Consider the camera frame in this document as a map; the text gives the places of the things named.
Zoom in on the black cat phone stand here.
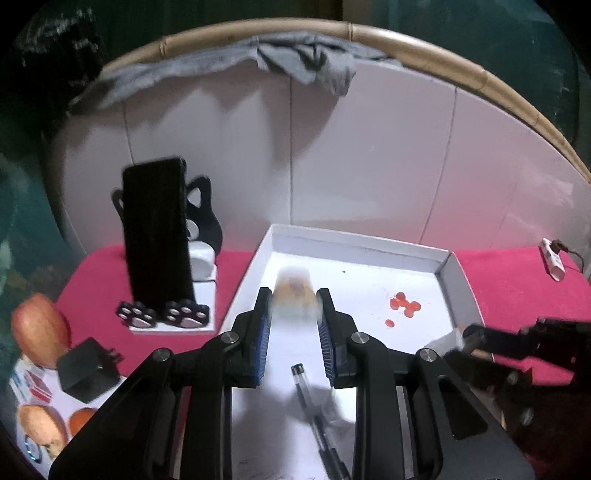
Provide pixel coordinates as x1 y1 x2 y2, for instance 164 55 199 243
112 174 223 330

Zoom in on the bamboo chair frame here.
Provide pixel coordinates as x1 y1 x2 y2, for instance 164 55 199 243
98 17 591 183

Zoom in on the clear black pen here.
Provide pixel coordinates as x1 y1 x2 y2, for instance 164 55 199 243
290 363 351 480

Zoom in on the white charger with cable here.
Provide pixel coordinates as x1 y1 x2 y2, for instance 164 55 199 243
539 237 585 282

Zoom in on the black power adapter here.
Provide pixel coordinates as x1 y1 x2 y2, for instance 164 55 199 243
57 337 122 404

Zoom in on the white earbud case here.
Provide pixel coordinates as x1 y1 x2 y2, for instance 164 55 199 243
188 241 215 282

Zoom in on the white shallow cardboard tray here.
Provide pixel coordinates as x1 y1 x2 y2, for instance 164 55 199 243
174 223 505 480

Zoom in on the black smartphone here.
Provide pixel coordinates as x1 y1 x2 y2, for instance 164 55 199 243
122 157 194 315

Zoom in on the orange tangerine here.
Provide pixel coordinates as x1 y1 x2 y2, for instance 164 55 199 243
68 407 96 436

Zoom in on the grey cloth on chair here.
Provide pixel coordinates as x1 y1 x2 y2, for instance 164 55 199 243
80 31 402 110

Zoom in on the red apple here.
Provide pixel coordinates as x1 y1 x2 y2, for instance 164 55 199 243
11 293 70 370

